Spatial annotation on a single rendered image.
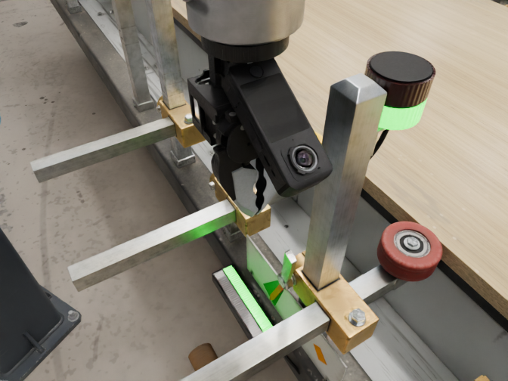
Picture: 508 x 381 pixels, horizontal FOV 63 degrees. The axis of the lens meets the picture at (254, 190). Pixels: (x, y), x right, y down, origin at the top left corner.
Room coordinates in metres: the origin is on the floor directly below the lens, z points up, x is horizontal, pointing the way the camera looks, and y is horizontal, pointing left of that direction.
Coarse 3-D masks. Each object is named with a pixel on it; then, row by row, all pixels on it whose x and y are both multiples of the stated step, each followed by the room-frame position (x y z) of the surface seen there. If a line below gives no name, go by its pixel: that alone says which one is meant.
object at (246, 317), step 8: (224, 280) 0.41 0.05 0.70; (224, 288) 0.40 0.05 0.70; (232, 288) 0.40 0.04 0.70; (232, 296) 0.38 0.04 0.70; (232, 304) 0.36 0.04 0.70; (240, 304) 0.36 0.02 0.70; (240, 312) 0.35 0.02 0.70; (248, 312) 0.35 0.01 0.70; (248, 320) 0.33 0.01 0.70; (248, 328) 0.32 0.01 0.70; (256, 328) 0.32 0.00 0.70
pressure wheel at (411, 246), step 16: (400, 224) 0.37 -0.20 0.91; (416, 224) 0.37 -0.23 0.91; (384, 240) 0.34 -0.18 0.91; (400, 240) 0.35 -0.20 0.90; (416, 240) 0.34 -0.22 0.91; (432, 240) 0.34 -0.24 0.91; (384, 256) 0.33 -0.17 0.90; (400, 256) 0.32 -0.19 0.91; (416, 256) 0.32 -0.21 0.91; (432, 256) 0.32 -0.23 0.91; (400, 272) 0.31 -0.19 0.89; (416, 272) 0.30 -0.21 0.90; (432, 272) 0.31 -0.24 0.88
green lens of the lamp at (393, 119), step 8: (424, 104) 0.32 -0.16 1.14; (384, 112) 0.31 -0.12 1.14; (392, 112) 0.31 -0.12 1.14; (400, 112) 0.31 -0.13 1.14; (408, 112) 0.31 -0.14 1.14; (416, 112) 0.31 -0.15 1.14; (384, 120) 0.31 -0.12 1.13; (392, 120) 0.31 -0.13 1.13; (400, 120) 0.31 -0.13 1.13; (408, 120) 0.31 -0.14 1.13; (416, 120) 0.32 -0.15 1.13; (384, 128) 0.31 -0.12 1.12; (392, 128) 0.31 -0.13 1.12; (400, 128) 0.31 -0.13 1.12; (408, 128) 0.31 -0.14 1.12
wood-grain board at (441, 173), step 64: (320, 0) 1.18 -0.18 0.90; (384, 0) 1.18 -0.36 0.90; (448, 0) 1.18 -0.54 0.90; (320, 64) 0.83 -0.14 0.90; (448, 64) 0.83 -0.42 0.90; (320, 128) 0.60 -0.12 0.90; (448, 128) 0.60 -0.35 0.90; (384, 192) 0.44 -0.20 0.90; (448, 192) 0.44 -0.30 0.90; (448, 256) 0.33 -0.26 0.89
